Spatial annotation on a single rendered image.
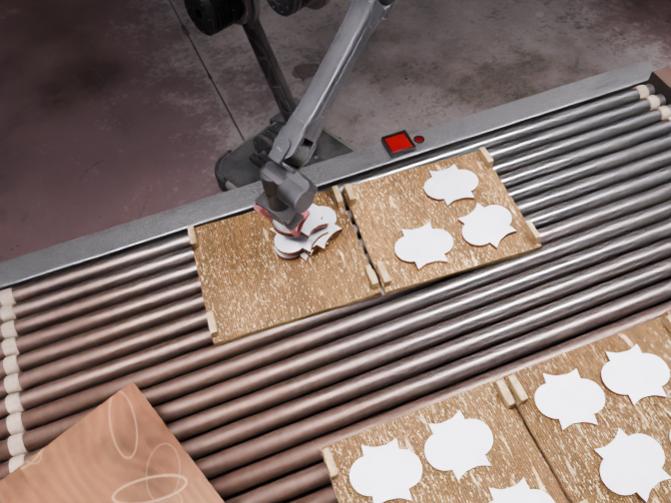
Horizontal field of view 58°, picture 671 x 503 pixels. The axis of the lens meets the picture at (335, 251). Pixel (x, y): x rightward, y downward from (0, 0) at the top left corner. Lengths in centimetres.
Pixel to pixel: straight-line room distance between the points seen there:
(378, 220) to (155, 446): 77
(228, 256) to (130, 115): 205
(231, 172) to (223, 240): 114
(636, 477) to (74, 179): 274
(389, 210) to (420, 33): 228
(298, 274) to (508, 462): 63
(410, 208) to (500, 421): 59
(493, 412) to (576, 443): 17
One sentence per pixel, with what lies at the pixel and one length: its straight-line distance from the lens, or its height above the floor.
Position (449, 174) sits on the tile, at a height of 95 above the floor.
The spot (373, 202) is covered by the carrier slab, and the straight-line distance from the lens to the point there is 162.
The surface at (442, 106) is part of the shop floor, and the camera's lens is 330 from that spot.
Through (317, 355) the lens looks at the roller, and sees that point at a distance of 140.
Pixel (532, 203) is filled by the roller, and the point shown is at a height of 92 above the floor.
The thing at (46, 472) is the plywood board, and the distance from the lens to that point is 133.
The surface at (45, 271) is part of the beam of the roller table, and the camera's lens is 174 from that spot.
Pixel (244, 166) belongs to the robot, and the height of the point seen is 24.
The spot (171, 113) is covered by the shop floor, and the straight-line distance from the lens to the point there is 344.
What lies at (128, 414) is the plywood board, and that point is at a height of 104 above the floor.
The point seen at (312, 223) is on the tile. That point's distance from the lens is 148.
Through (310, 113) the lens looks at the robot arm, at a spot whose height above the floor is 132.
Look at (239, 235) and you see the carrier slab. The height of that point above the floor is 94.
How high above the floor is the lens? 218
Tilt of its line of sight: 55 degrees down
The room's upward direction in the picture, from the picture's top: 6 degrees counter-clockwise
